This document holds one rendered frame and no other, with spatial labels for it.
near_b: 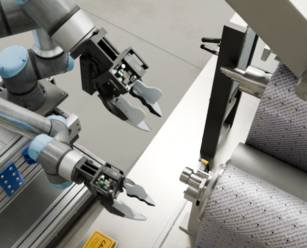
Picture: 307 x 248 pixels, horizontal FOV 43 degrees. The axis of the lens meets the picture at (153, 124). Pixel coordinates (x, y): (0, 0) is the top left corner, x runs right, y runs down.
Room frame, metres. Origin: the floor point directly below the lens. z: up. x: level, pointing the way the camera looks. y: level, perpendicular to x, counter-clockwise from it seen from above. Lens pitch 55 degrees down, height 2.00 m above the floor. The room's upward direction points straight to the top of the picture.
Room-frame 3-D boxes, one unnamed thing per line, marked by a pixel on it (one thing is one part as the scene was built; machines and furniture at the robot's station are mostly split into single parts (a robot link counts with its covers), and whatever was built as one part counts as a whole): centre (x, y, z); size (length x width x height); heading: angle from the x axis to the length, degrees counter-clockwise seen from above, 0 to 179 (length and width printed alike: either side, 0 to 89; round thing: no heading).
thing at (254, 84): (0.58, -0.24, 1.33); 0.06 x 0.06 x 0.06; 59
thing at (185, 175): (0.43, -0.08, 1.18); 0.04 x 0.02 x 0.04; 149
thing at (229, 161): (0.35, -0.13, 1.25); 0.15 x 0.01 x 0.15; 149
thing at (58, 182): (0.54, 0.28, 1.01); 0.11 x 0.08 x 0.11; 12
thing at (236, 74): (0.61, -0.19, 1.33); 0.06 x 0.03 x 0.03; 59
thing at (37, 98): (0.95, 0.49, 0.87); 0.15 x 0.15 x 0.10
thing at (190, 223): (0.41, -0.11, 1.05); 0.06 x 0.05 x 0.31; 59
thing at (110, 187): (0.45, 0.14, 1.12); 0.12 x 0.08 x 0.09; 59
